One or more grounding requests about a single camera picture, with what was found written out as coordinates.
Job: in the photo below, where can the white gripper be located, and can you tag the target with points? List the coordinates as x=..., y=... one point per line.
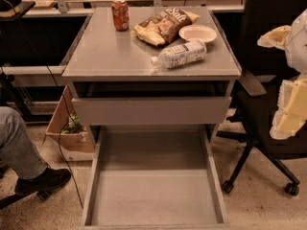
x=297, y=47

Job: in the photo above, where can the clear plastic water bottle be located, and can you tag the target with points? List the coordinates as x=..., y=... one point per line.
x=181, y=54

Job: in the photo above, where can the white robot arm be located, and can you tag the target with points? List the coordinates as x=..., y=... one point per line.
x=291, y=113

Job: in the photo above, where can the grey upper drawer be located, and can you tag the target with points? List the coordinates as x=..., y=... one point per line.
x=151, y=111

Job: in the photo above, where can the grey drawer cabinet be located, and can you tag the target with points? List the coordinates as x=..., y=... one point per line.
x=112, y=64

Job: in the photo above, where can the open grey lower drawer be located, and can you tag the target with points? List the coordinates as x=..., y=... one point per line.
x=154, y=180

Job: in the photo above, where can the black office chair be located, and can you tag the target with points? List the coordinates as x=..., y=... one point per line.
x=255, y=93

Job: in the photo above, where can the white paper bowl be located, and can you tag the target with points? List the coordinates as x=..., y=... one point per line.
x=193, y=32

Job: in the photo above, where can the brown chip bag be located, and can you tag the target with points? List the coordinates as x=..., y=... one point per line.
x=163, y=27

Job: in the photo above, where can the red soda can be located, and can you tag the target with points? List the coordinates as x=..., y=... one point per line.
x=120, y=12

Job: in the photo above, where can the cardboard box with items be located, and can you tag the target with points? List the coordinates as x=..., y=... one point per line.
x=68, y=132

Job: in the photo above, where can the black shoe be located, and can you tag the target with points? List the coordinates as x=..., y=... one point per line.
x=47, y=181

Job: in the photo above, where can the person leg in jeans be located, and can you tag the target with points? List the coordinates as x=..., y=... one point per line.
x=16, y=148

